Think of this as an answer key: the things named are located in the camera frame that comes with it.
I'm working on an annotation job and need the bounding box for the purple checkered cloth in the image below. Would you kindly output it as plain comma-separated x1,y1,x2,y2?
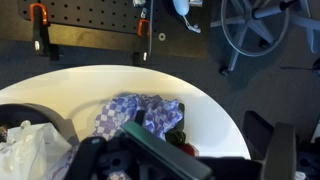
49,93,184,180

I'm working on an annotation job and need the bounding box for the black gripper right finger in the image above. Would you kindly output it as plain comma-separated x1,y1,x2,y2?
243,111,297,180

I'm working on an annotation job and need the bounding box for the white cable with plug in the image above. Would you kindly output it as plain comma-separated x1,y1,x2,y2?
172,0,202,34

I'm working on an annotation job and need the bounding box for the grey office chair base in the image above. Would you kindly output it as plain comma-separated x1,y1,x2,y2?
211,0,320,76

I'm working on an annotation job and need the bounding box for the right orange black clamp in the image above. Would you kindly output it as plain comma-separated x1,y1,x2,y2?
133,19,150,66

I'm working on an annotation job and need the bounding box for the round white table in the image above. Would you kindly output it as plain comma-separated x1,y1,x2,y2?
0,65,250,159

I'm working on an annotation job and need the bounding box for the left orange black clamp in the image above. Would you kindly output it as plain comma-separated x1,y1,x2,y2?
29,3,50,56

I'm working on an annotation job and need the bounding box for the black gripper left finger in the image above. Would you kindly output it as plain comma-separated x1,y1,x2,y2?
65,122,213,180

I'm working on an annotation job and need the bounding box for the white plastic Target bag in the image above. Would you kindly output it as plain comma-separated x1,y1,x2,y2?
0,123,71,180

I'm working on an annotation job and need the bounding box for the black pegboard table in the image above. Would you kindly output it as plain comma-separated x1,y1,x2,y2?
0,0,213,57

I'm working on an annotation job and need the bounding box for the orange black clamp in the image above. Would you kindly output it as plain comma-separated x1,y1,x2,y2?
133,19,150,66
29,3,50,56

